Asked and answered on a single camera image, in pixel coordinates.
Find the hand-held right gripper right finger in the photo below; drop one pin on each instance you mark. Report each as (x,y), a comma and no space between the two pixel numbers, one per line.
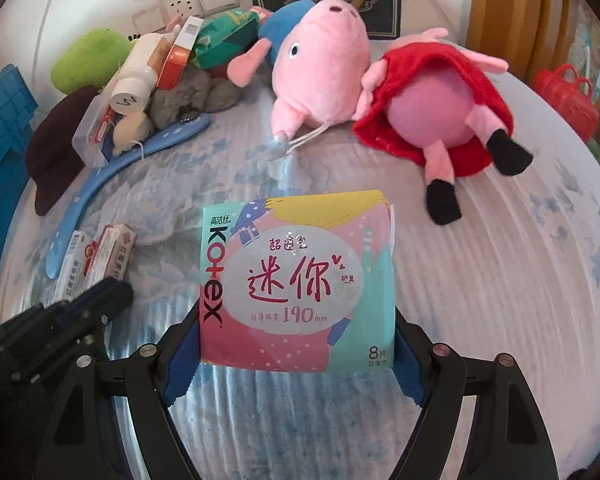
(405,375)

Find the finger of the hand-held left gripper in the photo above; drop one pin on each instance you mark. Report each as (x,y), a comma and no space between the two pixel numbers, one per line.
(112,302)
(87,294)

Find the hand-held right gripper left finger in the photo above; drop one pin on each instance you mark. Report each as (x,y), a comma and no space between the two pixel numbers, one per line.
(177,375)

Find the red white medicine box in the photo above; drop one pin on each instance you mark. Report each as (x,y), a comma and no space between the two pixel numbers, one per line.
(75,270)
(112,252)

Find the light blue plastic hanger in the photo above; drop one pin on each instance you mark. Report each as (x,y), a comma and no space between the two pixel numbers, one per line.
(87,190)

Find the pastel sanitary pad packet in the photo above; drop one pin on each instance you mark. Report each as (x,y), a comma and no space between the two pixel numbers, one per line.
(290,280)

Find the blue plastic storage crate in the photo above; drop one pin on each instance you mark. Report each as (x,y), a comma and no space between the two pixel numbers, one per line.
(5,120)

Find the dark maroon cloth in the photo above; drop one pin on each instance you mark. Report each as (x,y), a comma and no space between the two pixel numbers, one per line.
(55,160)

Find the clear plastic box red label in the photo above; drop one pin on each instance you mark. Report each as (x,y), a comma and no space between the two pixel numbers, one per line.
(90,135)

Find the cream plush ball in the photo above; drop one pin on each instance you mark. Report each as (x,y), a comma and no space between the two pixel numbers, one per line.
(130,130)

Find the white lotion bottle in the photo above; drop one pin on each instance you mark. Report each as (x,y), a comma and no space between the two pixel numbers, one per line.
(135,75)

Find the grey fuzzy cloth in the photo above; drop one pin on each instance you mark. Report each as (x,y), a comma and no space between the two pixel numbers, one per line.
(215,95)

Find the green frog plush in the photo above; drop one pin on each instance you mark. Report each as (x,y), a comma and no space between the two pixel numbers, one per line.
(85,57)

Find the orange white carton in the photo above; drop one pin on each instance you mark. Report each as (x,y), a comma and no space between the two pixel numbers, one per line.
(172,60)

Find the green soft packet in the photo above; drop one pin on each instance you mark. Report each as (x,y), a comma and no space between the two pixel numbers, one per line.
(225,35)

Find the pig plush red dress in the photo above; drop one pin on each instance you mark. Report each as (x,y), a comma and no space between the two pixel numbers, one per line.
(430,70)

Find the pig plush blue shirt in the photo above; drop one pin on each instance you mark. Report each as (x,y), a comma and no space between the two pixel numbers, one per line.
(320,60)

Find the red toy basket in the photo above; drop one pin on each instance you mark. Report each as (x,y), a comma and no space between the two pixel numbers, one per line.
(567,100)

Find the white light switch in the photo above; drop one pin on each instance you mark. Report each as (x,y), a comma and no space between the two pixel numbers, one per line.
(147,20)

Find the white five-hole wall socket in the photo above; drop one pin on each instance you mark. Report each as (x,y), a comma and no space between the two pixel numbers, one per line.
(182,2)

